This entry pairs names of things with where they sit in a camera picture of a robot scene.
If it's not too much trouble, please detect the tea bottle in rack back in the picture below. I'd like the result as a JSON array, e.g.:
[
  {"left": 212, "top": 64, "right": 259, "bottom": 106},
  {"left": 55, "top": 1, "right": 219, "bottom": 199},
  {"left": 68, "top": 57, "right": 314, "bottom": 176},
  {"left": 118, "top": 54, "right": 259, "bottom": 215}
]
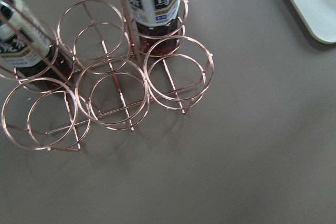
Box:
[{"left": 129, "top": 0, "right": 181, "bottom": 53}]

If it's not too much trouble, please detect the tea bottle in rack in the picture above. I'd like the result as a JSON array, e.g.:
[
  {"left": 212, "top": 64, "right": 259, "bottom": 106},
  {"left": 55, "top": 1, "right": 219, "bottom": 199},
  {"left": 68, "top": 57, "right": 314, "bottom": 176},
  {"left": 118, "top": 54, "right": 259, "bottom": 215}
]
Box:
[
  {"left": 129, "top": 0, "right": 181, "bottom": 53},
  {"left": 1, "top": 0, "right": 72, "bottom": 91}
]

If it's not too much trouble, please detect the tea bottle in rack front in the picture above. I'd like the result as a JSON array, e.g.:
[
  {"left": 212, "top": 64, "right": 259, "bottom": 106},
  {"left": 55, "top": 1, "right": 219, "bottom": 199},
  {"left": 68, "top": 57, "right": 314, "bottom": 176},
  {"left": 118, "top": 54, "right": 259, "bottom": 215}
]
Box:
[{"left": 1, "top": 0, "right": 72, "bottom": 91}]

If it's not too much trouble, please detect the white serving tray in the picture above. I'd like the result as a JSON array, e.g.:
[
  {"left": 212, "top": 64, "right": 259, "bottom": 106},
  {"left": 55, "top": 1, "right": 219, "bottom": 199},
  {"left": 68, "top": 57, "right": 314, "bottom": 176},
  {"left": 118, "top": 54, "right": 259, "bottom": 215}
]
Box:
[{"left": 266, "top": 0, "right": 336, "bottom": 44}]

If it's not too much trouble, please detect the copper wire bottle rack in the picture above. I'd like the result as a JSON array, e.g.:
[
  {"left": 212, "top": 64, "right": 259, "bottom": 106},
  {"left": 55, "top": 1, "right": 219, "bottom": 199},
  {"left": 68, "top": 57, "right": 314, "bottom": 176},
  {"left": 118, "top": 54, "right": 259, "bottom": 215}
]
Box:
[{"left": 1, "top": 0, "right": 214, "bottom": 152}]

